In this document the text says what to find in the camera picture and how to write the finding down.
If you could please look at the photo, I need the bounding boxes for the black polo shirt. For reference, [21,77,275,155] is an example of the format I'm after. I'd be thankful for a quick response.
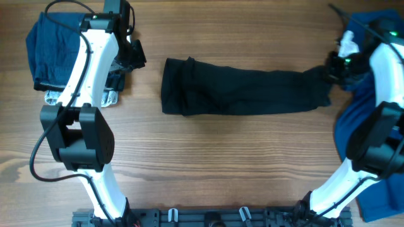
[161,57,332,116]

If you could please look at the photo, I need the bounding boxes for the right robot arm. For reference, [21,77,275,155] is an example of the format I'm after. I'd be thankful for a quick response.
[294,18,403,226]

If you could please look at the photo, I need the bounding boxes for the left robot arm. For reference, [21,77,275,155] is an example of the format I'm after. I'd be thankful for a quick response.
[29,1,146,226]

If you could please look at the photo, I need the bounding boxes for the folded light grey garment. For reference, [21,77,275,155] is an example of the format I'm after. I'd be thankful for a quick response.
[44,90,119,108]

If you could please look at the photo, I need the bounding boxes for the folded dark blue garment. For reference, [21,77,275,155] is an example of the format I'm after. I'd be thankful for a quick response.
[26,13,84,91]

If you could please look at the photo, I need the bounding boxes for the blue polo shirt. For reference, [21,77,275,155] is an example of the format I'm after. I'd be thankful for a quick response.
[335,9,403,222]

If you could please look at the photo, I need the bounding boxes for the left grey rail clip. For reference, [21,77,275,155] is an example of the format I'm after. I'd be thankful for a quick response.
[167,208,179,223]

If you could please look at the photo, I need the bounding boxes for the grey rail clip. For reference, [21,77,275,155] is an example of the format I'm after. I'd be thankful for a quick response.
[239,206,253,227]
[167,208,179,223]

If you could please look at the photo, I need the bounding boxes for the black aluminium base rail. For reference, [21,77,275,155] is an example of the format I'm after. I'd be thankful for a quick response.
[71,207,353,227]

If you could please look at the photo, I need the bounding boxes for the right grey rail clip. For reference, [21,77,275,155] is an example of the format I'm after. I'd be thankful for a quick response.
[239,206,253,227]

